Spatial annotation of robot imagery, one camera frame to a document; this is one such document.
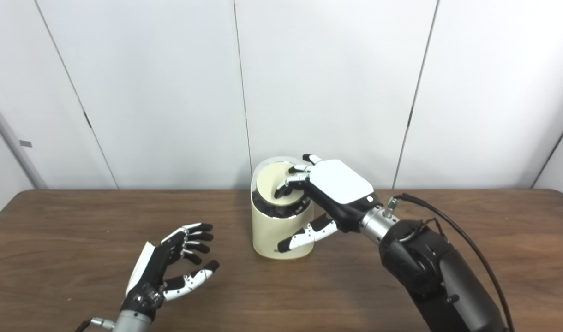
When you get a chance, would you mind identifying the cream-colored bin body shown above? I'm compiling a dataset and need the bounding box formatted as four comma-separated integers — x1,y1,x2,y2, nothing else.
251,156,315,260

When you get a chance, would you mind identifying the cream round bin lid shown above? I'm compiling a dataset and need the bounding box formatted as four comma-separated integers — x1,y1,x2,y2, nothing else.
256,162,310,207

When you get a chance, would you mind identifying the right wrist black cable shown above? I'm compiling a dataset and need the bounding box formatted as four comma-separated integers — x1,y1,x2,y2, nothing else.
387,193,515,332

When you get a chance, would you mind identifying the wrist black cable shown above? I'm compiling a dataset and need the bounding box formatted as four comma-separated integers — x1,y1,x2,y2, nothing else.
74,317,116,332
387,193,515,332

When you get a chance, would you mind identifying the black bin liner bag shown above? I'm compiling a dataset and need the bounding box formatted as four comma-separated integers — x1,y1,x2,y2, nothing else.
253,191,310,218

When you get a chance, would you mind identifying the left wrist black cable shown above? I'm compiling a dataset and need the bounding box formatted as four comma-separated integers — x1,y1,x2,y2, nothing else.
74,317,116,332

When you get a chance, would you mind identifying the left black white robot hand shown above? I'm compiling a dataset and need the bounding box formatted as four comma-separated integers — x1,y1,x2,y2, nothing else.
120,223,220,319

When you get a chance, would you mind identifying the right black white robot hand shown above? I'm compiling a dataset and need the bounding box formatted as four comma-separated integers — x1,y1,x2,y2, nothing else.
274,154,383,253

